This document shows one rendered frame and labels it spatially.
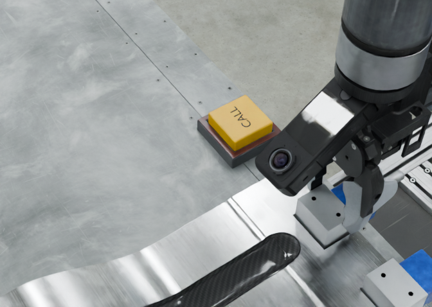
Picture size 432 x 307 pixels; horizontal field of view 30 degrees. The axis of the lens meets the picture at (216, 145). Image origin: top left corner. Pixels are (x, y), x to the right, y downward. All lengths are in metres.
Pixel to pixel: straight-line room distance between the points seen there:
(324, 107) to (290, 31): 1.68
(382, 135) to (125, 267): 0.29
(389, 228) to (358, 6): 1.12
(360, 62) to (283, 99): 1.54
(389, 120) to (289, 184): 0.12
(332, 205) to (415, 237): 0.88
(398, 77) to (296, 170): 0.12
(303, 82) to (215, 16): 0.36
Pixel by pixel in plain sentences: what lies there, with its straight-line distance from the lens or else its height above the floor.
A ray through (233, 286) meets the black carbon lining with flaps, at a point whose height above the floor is 0.88.
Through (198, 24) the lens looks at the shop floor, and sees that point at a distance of 2.40.
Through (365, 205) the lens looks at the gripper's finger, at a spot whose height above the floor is 0.98.
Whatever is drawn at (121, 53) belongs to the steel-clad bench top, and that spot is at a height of 0.80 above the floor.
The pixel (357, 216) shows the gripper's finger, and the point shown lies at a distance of 0.80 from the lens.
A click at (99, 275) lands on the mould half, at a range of 0.81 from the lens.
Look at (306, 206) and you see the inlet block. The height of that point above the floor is 0.92.
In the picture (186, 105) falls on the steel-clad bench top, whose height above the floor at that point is 0.80.
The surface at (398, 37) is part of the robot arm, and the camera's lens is 0.64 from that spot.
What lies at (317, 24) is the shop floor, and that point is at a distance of 2.43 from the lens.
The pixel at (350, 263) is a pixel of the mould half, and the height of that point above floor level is 0.89.
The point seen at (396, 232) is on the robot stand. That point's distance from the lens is 1.72.
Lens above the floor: 1.60
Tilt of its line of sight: 50 degrees down
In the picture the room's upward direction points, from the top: 2 degrees clockwise
